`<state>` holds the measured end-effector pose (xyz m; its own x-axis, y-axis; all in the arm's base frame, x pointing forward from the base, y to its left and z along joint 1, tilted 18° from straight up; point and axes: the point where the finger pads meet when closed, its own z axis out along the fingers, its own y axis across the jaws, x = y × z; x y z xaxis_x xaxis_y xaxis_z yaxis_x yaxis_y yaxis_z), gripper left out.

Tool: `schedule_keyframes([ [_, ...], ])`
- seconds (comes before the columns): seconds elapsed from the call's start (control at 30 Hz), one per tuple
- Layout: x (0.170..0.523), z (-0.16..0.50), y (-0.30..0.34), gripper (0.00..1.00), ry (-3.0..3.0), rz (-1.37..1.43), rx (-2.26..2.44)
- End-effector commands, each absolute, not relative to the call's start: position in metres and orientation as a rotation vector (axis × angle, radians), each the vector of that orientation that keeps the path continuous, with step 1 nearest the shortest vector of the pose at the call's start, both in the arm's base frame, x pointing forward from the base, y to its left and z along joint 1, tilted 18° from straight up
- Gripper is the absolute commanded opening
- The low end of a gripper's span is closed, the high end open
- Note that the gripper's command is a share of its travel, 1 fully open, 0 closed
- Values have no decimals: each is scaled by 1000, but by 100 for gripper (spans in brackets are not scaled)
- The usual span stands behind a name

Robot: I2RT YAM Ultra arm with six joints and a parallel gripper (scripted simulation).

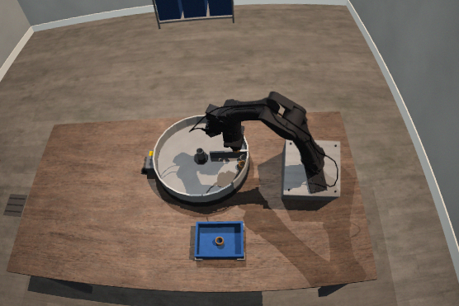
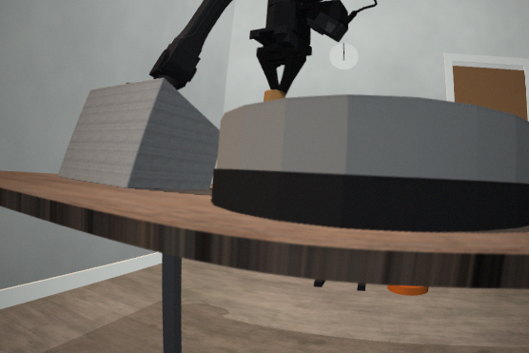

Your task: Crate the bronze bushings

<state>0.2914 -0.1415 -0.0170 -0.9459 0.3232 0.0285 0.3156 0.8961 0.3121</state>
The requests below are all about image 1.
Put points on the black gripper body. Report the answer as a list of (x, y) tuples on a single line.
[(238, 138)]

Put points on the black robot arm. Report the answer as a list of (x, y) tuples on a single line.
[(230, 118)]

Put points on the blue open box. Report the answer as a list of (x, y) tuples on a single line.
[(207, 232)]

